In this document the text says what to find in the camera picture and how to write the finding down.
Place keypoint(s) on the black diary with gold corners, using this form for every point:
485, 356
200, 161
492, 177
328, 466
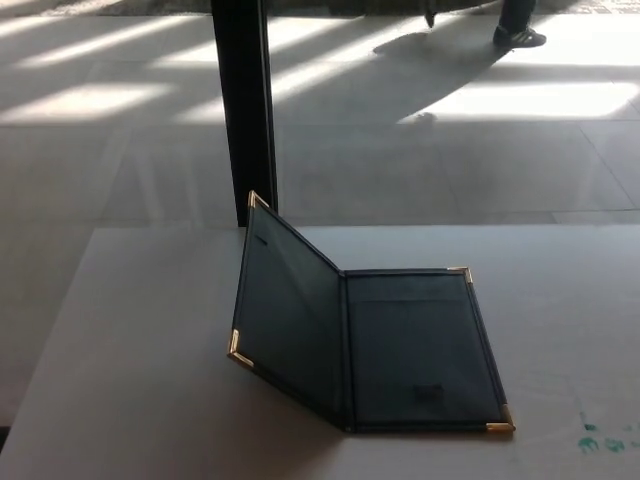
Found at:
400, 360

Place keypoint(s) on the black window frame post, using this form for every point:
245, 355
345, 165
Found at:
245, 100

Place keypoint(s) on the dark trouser leg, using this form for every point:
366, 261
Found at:
515, 14

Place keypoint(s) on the black sneaker with white stripes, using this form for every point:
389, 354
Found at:
518, 36

